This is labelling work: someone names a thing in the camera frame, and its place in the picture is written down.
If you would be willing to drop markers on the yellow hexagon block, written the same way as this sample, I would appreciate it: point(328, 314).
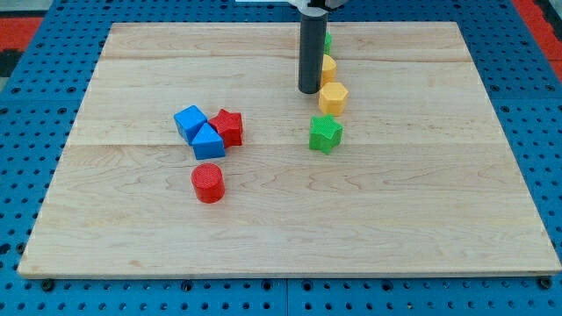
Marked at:
point(333, 98)

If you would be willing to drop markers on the blue triangular prism block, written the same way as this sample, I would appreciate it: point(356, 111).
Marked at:
point(207, 143)

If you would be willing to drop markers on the blue perforated table mat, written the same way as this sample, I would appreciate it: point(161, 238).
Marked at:
point(42, 96)

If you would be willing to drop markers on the light wooden board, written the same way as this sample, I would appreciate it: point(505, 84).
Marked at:
point(423, 184)

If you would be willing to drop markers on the red cylinder block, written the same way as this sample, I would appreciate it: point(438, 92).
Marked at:
point(208, 183)

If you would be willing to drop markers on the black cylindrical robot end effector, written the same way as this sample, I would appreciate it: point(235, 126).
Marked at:
point(312, 36)

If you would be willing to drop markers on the green block behind effector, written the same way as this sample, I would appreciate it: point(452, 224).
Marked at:
point(327, 43)

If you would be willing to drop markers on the yellow rounded block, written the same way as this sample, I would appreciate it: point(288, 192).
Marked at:
point(329, 70)

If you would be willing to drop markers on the green star block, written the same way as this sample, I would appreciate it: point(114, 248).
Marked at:
point(325, 133)

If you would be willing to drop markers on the blue cube block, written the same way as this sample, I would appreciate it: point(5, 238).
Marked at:
point(189, 121)

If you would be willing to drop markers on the red star block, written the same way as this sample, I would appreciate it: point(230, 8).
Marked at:
point(229, 126)

